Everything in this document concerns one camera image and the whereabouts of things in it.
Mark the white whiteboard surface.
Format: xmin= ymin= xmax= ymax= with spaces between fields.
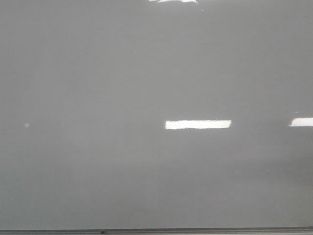
xmin=0 ymin=0 xmax=313 ymax=230

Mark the grey aluminium whiteboard frame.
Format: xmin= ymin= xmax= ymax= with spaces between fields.
xmin=0 ymin=226 xmax=313 ymax=235

